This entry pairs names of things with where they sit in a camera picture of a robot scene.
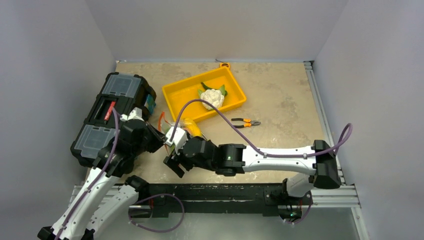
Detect clear orange zip bag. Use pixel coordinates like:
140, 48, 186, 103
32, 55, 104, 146
156, 111, 203, 147

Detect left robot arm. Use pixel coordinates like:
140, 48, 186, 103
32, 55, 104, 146
37, 119, 166, 240

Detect aluminium frame rail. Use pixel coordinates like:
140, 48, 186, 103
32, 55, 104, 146
62, 60, 370, 240

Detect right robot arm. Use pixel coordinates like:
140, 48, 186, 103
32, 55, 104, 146
163, 137, 342, 204

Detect yellow plastic bin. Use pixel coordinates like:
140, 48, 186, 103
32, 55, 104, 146
162, 66, 247, 120

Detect orange black pliers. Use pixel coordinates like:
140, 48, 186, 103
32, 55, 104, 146
231, 117, 261, 129

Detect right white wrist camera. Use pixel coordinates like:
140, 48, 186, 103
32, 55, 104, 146
165, 126, 189, 155

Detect white toy cauliflower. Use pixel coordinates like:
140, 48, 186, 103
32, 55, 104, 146
197, 84, 228, 109

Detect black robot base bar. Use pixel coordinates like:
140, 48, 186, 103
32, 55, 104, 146
128, 183, 313, 220

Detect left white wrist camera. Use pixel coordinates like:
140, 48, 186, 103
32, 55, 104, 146
119, 107, 144, 122

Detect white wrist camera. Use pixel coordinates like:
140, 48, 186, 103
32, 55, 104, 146
165, 126, 189, 155
119, 107, 144, 122

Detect black plastic toolbox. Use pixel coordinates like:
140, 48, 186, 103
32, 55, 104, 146
70, 72, 157, 168

